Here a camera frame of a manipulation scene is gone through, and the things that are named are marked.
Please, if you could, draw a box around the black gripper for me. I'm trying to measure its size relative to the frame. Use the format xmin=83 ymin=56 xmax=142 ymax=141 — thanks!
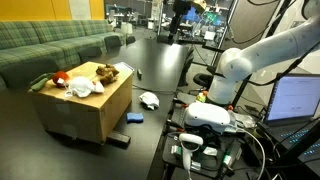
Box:
xmin=167 ymin=0 xmax=193 ymax=44

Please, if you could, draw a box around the brown moose plush toy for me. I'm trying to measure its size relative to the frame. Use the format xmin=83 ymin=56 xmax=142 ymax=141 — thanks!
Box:
xmin=95 ymin=63 xmax=120 ymax=86

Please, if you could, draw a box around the blue sponge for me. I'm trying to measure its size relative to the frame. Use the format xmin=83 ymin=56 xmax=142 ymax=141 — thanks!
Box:
xmin=126 ymin=112 xmax=145 ymax=124

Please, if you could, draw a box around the brown cardboard box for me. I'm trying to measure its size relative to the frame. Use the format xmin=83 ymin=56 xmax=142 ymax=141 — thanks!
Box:
xmin=28 ymin=60 xmax=134 ymax=145

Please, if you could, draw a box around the clear plastic bag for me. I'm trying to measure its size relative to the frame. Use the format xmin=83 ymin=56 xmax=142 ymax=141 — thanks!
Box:
xmin=233 ymin=111 xmax=258 ymax=129

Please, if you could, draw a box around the red round plush toy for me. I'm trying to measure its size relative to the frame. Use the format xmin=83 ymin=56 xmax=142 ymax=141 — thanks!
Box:
xmin=52 ymin=70 xmax=71 ymax=89

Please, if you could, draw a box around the blue computer monitor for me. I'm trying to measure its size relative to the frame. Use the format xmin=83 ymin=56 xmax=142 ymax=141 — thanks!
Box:
xmin=184 ymin=6 xmax=201 ymax=24

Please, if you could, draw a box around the white paper sheet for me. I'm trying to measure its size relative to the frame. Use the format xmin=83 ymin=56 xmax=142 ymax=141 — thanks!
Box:
xmin=204 ymin=30 xmax=217 ymax=42

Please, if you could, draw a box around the black office chair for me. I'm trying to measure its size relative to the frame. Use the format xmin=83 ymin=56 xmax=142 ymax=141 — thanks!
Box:
xmin=192 ymin=64 xmax=218 ymax=91

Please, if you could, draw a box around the small yellow-green bottle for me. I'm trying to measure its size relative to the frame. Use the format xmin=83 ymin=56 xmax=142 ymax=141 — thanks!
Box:
xmin=195 ymin=90 xmax=208 ymax=104

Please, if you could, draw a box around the white VR headset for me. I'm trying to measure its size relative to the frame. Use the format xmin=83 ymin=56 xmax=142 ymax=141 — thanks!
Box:
xmin=182 ymin=101 xmax=238 ymax=135

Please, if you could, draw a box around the white VR controller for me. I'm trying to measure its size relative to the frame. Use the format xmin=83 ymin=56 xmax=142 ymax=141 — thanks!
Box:
xmin=178 ymin=133 xmax=204 ymax=174

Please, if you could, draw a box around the green plaid sofa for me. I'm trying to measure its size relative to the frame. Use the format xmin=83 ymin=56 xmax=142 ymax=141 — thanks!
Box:
xmin=0 ymin=19 xmax=136 ymax=91

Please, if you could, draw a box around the black laptop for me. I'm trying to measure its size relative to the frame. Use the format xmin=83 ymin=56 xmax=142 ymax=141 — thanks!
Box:
xmin=258 ymin=72 xmax=320 ymax=174

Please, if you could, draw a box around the green plush vegetable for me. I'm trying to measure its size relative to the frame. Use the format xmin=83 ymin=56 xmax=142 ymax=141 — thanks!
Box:
xmin=29 ymin=72 xmax=56 ymax=92

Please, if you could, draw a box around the black diagonal frame pole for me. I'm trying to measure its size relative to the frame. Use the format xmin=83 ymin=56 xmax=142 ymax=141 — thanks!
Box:
xmin=231 ymin=0 xmax=291 ymax=108

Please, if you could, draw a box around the white cable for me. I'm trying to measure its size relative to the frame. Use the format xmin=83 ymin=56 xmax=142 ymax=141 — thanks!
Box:
xmin=238 ymin=128 xmax=267 ymax=180

